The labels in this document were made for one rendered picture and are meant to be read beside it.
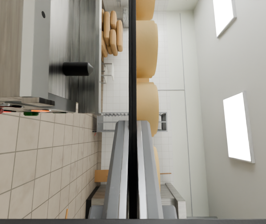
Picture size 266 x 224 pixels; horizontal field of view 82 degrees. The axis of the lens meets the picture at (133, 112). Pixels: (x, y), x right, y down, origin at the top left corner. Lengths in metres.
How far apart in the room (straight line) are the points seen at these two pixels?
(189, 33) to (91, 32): 5.34
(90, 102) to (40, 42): 0.28
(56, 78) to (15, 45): 0.17
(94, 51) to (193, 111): 4.46
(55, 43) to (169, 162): 4.40
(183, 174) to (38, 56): 4.67
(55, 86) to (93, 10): 0.29
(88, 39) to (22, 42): 0.34
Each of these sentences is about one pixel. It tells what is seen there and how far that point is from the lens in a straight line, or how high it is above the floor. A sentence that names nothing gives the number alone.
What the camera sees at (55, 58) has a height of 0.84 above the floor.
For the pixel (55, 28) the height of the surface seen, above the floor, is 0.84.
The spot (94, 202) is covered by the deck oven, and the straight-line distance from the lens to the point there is 3.77.
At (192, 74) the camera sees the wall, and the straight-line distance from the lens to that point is 5.14.
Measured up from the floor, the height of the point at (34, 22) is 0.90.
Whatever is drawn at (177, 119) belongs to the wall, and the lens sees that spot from 4.64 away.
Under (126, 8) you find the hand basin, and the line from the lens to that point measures 5.59.
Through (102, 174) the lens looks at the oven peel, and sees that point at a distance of 4.33.
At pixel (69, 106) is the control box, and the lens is 0.42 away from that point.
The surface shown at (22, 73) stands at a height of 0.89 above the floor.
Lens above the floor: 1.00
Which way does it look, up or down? level
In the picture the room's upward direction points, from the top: 90 degrees clockwise
